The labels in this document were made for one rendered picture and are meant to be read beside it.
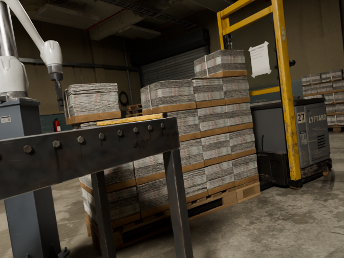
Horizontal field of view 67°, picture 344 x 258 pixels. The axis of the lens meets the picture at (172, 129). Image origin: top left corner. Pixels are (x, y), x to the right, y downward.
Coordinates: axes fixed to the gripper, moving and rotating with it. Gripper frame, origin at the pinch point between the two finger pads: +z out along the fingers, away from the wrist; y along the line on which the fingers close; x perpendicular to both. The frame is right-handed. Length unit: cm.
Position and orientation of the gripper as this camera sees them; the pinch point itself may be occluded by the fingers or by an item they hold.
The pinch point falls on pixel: (61, 105)
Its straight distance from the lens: 183.9
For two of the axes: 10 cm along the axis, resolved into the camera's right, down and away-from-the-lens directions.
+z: 1.3, 9.9, 0.5
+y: -5.1, 0.2, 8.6
